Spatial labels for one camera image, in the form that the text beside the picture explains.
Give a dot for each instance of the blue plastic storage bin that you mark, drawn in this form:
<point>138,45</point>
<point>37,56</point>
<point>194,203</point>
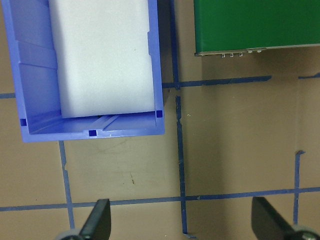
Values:
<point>32,105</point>

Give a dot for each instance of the green conveyor belt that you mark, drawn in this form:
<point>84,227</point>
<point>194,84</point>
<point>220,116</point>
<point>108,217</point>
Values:
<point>250,25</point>

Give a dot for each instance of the white foam pad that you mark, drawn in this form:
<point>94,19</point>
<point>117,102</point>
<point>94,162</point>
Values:
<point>100,62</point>

